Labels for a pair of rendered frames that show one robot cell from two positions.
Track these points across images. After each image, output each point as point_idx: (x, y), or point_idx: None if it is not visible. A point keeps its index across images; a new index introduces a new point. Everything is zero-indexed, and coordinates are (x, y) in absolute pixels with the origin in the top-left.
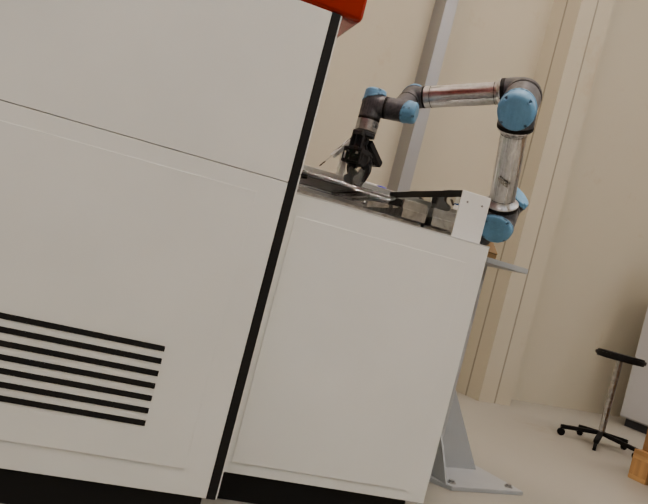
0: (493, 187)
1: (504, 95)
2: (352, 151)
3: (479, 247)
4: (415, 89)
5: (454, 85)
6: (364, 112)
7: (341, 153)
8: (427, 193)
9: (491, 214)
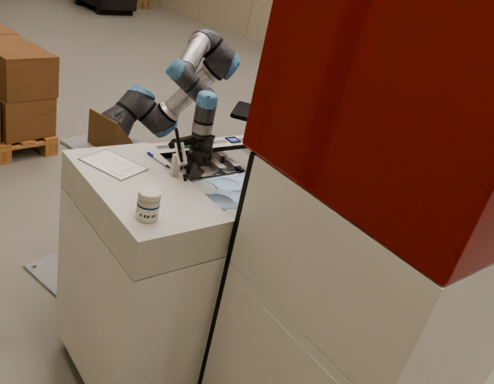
0: (183, 108)
1: (234, 61)
2: (210, 155)
3: None
4: (192, 70)
5: (198, 53)
6: (213, 120)
7: (176, 157)
8: (222, 148)
9: (175, 123)
